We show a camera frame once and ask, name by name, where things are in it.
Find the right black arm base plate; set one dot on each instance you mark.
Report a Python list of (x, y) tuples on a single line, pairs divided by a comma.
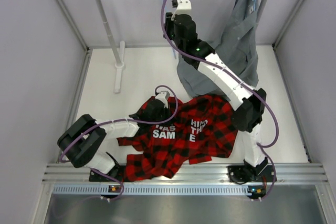
[(241, 174)]

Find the grey slotted cable duct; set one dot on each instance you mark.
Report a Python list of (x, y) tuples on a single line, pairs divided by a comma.
[(200, 190)]

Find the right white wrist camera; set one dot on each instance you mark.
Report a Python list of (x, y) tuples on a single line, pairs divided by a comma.
[(182, 7)]

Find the aluminium mounting rail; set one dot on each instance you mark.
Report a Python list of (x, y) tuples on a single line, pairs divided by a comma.
[(212, 174)]

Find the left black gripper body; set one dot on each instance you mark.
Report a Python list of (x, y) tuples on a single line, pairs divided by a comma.
[(164, 115)]

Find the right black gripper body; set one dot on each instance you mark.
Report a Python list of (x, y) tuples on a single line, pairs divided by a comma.
[(169, 28)]

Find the grey button shirt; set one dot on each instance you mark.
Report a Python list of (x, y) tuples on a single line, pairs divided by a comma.
[(236, 48)]

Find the red black plaid shirt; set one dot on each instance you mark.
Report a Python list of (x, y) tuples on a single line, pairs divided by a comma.
[(202, 129)]

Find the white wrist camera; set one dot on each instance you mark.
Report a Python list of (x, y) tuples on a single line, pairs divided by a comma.
[(163, 97), (182, 7)]

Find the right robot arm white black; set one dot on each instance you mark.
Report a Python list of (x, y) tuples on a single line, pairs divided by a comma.
[(247, 103)]

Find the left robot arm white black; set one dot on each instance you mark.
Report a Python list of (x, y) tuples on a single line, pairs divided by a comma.
[(81, 142)]

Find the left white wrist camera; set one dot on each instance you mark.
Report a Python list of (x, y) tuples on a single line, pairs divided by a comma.
[(163, 97)]

